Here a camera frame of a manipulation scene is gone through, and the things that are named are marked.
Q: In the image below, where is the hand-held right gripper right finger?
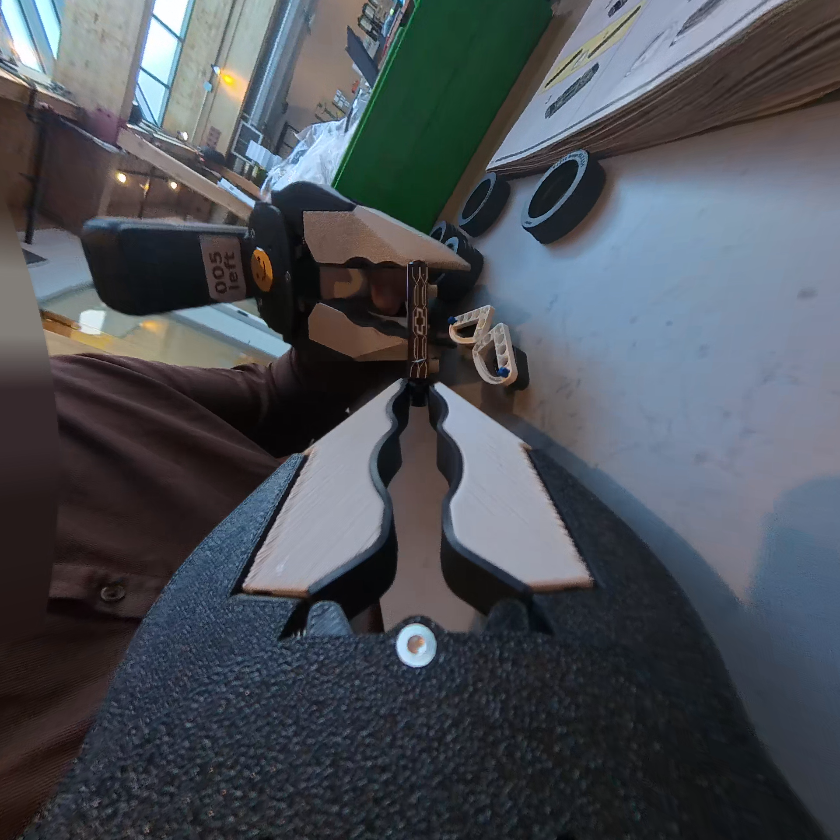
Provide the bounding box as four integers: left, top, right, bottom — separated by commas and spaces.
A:
430, 381, 595, 618

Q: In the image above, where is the person's left forearm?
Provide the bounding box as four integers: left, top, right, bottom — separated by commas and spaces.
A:
49, 344, 411, 473

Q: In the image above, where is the wooden workbench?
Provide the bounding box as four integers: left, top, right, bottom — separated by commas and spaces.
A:
0, 66, 263, 227

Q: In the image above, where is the white curved toy panel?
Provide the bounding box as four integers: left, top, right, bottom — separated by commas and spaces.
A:
471, 323, 514, 385
448, 305, 492, 347

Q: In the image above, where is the pile of clear plastic bags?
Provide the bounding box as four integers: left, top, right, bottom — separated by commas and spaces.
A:
266, 121, 358, 194

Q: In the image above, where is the window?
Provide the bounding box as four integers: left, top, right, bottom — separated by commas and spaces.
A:
0, 0, 64, 76
134, 0, 198, 126

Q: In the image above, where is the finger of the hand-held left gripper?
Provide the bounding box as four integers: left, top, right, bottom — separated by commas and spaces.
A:
307, 302, 427, 363
303, 205, 472, 271

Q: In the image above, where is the person's brown shirt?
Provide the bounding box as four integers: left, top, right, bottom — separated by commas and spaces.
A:
0, 420, 316, 840

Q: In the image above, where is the grey desk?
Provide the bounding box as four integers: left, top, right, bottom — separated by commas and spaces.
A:
377, 13, 840, 837

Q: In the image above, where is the black patterned toy beam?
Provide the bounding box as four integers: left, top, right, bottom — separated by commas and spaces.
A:
408, 261, 442, 382

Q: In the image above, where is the open instruction booklet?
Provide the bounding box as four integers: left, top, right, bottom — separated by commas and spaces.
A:
489, 0, 840, 178

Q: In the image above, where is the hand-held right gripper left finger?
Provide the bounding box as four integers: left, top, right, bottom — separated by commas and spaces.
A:
243, 377, 408, 618

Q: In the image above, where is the green panel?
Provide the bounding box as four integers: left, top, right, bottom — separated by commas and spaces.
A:
331, 0, 553, 234

